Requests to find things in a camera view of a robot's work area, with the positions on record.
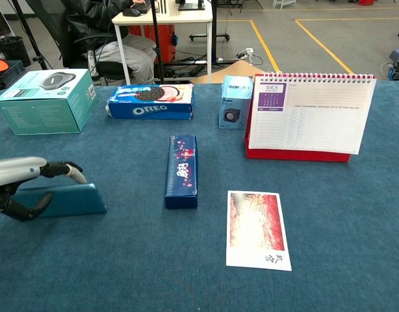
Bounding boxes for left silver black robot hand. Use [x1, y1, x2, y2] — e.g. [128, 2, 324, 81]
[0, 156, 88, 223]

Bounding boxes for teal smartphone with black screen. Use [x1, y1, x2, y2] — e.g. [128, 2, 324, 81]
[10, 183, 108, 218]

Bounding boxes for teal speakerphone product box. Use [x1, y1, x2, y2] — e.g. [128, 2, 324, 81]
[0, 68, 99, 136]

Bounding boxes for dark blue plastic crate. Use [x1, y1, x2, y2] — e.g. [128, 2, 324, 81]
[0, 60, 27, 88]

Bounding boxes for black trash bin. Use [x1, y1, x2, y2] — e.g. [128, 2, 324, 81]
[0, 36, 32, 68]

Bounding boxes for white power strip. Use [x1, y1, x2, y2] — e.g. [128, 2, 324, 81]
[87, 49, 99, 78]

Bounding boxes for black tripod stand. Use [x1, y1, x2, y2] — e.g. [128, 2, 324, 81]
[10, 0, 49, 71]

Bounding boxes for black office chair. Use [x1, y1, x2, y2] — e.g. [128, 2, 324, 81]
[25, 0, 135, 87]

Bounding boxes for blue table cloth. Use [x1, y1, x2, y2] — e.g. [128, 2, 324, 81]
[0, 80, 399, 312]

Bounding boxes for blue Oreo cookie box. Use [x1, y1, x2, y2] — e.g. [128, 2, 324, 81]
[105, 83, 196, 120]

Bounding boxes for seated person in black jacket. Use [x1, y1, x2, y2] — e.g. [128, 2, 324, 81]
[60, 0, 158, 85]

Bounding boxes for long dark blue floral box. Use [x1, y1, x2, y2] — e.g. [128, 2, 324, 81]
[164, 135, 199, 210]

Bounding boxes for red cabinet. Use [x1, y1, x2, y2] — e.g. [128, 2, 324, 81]
[129, 24, 178, 64]

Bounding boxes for black vertical pole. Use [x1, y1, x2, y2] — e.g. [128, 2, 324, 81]
[150, 0, 165, 84]

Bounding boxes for black keyboard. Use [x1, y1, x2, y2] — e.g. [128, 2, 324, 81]
[131, 0, 153, 14]

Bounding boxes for white desk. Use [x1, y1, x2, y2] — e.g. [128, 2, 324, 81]
[112, 0, 214, 85]

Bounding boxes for light blue small speaker box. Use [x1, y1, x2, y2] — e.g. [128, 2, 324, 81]
[218, 75, 255, 130]

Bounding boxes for brown cardboard sheet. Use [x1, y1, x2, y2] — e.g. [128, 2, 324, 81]
[189, 60, 266, 85]

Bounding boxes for black monitor stand base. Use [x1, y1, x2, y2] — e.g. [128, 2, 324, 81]
[177, 0, 206, 12]

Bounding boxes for black rolling stand base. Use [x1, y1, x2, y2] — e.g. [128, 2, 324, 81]
[188, 0, 231, 43]

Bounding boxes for red fireworks photo postcard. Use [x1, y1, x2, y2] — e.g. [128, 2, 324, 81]
[225, 190, 292, 272]

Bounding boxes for red spiral desk calendar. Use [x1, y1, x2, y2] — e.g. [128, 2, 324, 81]
[244, 72, 378, 163]

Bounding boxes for white metal rack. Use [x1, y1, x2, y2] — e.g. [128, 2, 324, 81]
[272, 0, 298, 10]

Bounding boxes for tangled cable bundle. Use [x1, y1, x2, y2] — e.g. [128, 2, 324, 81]
[380, 55, 399, 81]

